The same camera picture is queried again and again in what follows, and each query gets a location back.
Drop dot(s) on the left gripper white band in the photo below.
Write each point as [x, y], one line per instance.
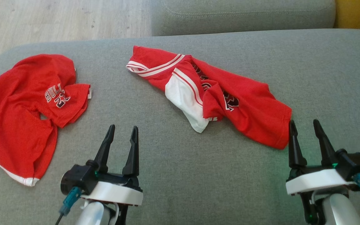
[114, 192]

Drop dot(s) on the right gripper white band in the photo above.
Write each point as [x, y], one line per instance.
[317, 181]

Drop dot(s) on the red shorts with white panel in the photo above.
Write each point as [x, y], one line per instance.
[255, 115]

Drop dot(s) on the red Bulls jersey top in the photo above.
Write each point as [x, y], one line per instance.
[14, 118]

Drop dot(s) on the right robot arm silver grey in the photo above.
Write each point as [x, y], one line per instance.
[336, 209]

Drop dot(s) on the wide grey sofa seat cushion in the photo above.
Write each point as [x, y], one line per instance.
[180, 175]

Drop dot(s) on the large yellow sofa back cushion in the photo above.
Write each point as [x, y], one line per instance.
[358, 12]

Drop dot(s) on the narrow grey sofa seat cushion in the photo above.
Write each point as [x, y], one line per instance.
[245, 15]

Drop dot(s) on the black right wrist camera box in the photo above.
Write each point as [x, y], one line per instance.
[355, 165]

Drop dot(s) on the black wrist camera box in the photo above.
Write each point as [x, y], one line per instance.
[355, 165]
[77, 178]

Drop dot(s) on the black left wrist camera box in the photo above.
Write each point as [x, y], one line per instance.
[77, 178]

